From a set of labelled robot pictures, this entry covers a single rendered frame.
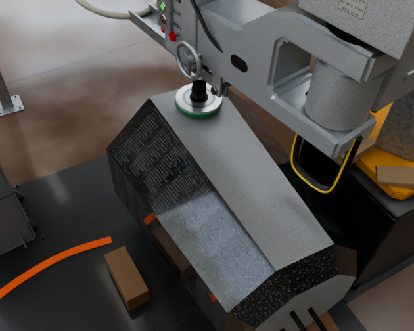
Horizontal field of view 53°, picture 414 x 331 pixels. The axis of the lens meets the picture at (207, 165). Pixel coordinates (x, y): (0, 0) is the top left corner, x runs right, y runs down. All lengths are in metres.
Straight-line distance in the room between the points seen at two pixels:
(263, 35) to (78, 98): 2.36
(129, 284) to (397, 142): 1.45
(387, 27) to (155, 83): 2.71
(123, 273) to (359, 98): 1.51
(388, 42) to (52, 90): 2.93
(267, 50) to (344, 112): 0.30
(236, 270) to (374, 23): 0.92
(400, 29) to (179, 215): 1.08
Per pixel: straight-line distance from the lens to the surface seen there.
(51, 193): 2.79
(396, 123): 1.95
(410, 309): 2.57
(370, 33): 1.03
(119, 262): 2.28
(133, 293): 2.19
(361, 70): 1.11
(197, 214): 1.63
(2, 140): 3.27
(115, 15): 2.05
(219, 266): 1.55
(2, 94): 3.43
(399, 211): 1.89
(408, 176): 1.93
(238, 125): 1.86
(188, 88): 1.95
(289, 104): 1.34
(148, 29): 1.95
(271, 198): 1.60
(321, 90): 1.22
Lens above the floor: 2.10
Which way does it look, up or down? 48 degrees down
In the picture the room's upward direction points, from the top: 3 degrees clockwise
